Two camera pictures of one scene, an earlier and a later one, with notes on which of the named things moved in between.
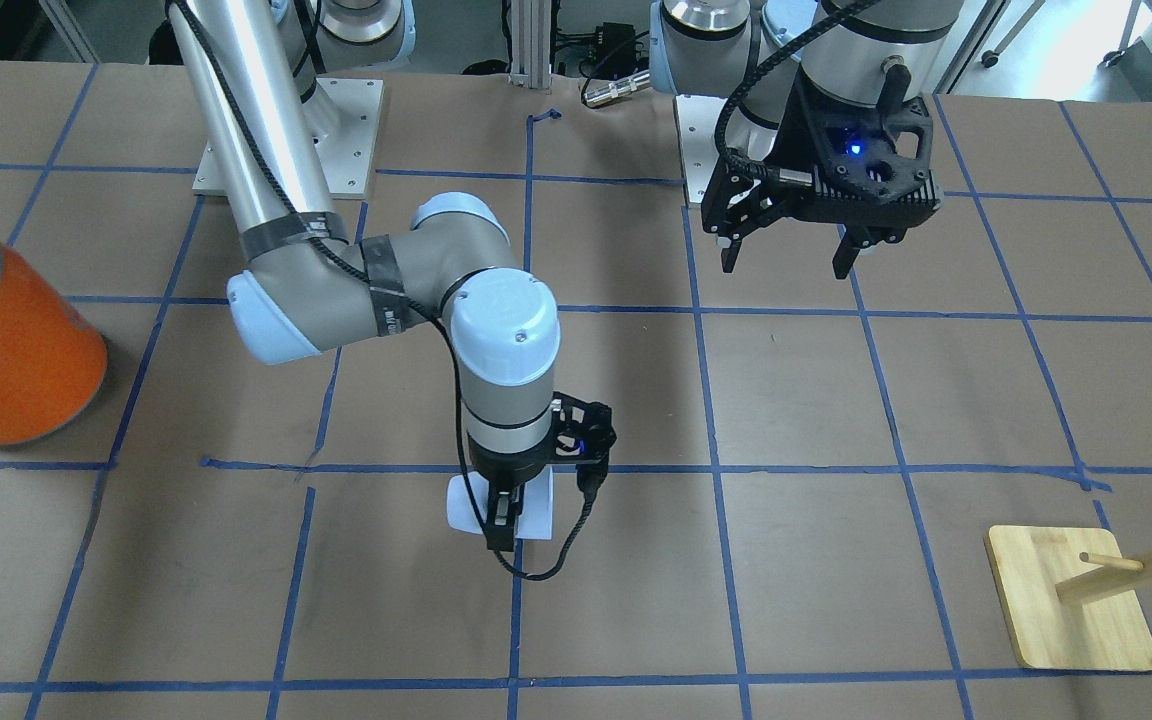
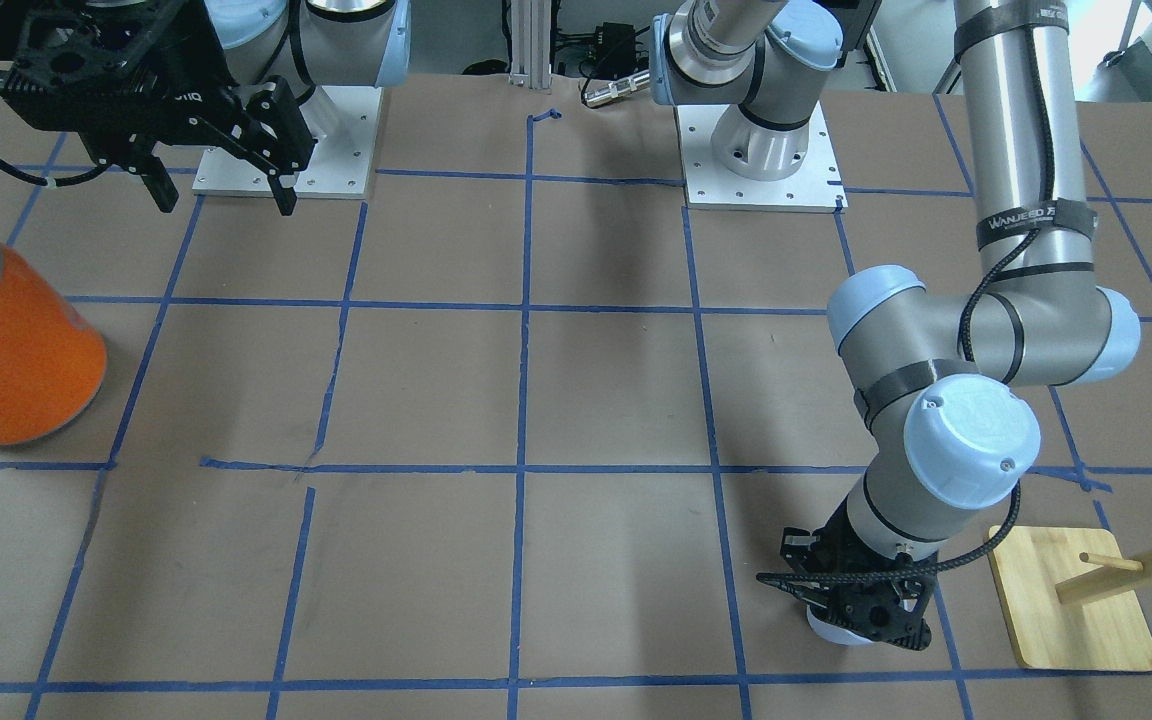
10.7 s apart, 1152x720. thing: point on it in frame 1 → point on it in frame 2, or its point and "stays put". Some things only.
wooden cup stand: x=1072 y=600 stays put
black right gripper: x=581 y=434 → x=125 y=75
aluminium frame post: x=531 y=44 stays put
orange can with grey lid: x=17 y=355 stays put
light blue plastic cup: x=535 y=519 → x=835 y=633
